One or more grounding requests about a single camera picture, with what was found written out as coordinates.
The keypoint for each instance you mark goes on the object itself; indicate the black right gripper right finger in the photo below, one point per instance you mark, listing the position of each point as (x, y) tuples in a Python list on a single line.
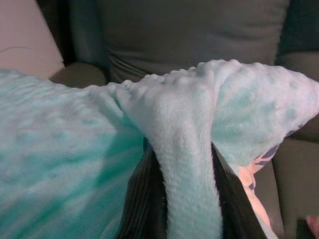
[(234, 199)]

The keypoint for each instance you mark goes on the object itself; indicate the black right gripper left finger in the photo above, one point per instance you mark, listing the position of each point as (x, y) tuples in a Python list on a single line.
[(142, 194)]

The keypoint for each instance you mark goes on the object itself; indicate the teal dotted plush pillow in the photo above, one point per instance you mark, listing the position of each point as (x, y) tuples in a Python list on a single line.
[(62, 149)]

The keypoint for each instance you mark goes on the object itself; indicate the green leather sofa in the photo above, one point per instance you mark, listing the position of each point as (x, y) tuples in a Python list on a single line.
[(187, 37)]

